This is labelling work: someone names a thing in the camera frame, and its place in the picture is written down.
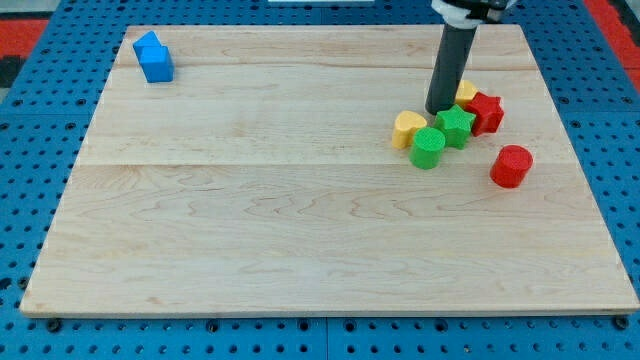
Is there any green star block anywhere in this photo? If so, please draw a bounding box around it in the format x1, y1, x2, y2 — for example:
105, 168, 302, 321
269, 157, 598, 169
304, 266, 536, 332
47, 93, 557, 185
434, 104, 476, 150

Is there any red cylinder block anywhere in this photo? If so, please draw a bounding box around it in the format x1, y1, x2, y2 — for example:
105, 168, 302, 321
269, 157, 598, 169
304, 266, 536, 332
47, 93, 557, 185
490, 145, 533, 188

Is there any blue triangle block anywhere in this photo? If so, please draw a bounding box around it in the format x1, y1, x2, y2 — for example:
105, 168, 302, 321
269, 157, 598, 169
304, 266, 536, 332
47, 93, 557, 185
133, 31, 161, 60

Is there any blue cube block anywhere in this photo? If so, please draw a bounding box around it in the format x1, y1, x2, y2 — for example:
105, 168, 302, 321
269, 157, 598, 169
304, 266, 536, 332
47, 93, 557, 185
139, 46, 174, 83

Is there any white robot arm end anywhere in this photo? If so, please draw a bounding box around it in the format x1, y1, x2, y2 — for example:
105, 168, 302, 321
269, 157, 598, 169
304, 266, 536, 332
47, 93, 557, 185
431, 0, 517, 30

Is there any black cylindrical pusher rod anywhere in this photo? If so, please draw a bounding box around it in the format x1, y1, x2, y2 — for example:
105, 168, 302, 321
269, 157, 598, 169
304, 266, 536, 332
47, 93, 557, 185
425, 24, 476, 115

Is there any yellow block behind rod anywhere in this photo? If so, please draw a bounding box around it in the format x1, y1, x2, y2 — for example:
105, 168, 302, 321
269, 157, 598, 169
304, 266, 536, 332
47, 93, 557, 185
454, 80, 478, 108

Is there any yellow heart block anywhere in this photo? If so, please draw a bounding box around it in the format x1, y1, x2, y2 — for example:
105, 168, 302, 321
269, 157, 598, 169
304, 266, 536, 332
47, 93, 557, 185
391, 110, 427, 149

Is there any wooden board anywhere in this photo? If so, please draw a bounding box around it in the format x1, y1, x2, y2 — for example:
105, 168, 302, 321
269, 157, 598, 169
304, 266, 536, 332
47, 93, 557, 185
20, 25, 639, 319

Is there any red star block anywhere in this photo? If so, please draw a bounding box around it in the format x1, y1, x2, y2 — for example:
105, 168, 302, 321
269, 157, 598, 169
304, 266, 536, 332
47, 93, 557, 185
464, 92, 504, 137

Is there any green cylinder block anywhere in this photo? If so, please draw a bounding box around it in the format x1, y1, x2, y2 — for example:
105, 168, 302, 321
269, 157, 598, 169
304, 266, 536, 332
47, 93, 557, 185
409, 127, 446, 170

